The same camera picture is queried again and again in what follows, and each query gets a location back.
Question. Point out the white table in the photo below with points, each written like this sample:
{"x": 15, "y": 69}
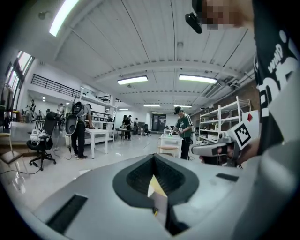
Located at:
{"x": 97, "y": 132}
{"x": 171, "y": 138}

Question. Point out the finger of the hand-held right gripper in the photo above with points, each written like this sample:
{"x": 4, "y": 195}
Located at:
{"x": 201, "y": 149}

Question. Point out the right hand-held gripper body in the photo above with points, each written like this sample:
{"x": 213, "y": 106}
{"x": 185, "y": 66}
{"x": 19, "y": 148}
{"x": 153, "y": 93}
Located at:
{"x": 243, "y": 133}

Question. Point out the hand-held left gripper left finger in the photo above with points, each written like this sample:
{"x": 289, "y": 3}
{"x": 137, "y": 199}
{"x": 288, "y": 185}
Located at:
{"x": 93, "y": 187}

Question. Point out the black office chair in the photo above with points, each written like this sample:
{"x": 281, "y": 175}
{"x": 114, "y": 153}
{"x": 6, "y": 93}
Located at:
{"x": 43, "y": 143}
{"x": 147, "y": 130}

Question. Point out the long ceiling light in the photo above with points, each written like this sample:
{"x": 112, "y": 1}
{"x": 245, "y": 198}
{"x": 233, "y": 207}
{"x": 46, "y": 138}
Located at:
{"x": 63, "y": 16}

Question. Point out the black head camera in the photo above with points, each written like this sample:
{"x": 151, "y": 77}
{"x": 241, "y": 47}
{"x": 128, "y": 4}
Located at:
{"x": 194, "y": 22}

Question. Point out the small yellow white item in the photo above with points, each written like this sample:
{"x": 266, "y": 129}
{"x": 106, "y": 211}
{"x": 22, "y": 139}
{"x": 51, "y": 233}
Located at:
{"x": 152, "y": 187}

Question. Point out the black railing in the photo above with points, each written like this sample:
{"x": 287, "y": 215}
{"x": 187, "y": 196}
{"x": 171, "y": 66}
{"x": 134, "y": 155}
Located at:
{"x": 54, "y": 85}

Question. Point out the person's right hand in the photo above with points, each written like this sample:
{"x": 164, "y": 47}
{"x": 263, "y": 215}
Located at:
{"x": 249, "y": 150}

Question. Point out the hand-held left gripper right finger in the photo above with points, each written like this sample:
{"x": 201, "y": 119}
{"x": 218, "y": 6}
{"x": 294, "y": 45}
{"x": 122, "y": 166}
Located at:
{"x": 206, "y": 187}

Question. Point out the rectangular ceiling light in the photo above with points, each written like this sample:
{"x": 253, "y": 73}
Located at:
{"x": 132, "y": 80}
{"x": 198, "y": 78}

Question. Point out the wooden stool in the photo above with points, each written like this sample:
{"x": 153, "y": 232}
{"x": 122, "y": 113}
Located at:
{"x": 167, "y": 148}

